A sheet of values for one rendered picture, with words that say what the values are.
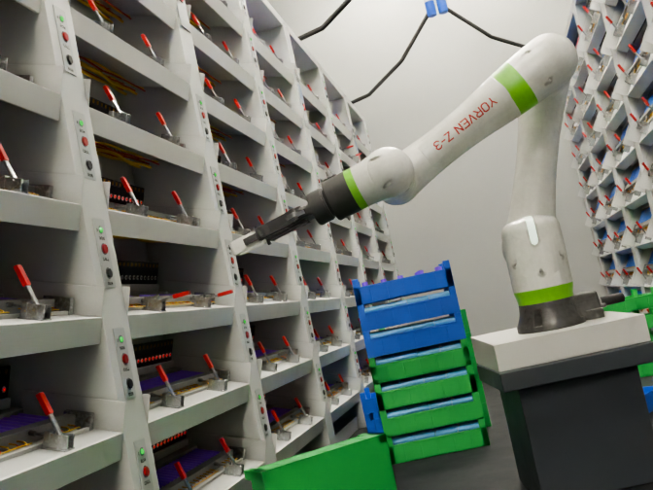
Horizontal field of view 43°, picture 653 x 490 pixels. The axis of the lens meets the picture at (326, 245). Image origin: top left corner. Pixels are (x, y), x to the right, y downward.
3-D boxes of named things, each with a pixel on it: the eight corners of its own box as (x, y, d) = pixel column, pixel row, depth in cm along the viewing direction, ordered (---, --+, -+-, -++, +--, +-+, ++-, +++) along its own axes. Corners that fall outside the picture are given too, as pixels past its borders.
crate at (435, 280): (449, 287, 269) (443, 262, 270) (454, 285, 249) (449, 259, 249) (359, 306, 270) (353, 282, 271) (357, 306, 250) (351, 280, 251)
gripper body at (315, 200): (326, 189, 184) (289, 207, 186) (317, 185, 176) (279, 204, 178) (339, 219, 183) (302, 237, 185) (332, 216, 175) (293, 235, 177)
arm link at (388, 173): (396, 132, 172) (419, 180, 170) (404, 144, 184) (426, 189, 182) (336, 163, 174) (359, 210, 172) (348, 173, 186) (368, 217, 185)
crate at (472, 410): (476, 409, 265) (470, 385, 266) (484, 418, 245) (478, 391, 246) (384, 428, 267) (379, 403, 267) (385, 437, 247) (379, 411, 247)
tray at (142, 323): (232, 324, 207) (235, 286, 207) (124, 340, 148) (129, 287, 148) (157, 317, 211) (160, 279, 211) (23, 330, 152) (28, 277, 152)
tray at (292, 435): (324, 431, 272) (326, 388, 272) (273, 471, 213) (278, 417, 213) (263, 423, 276) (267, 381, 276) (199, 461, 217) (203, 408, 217)
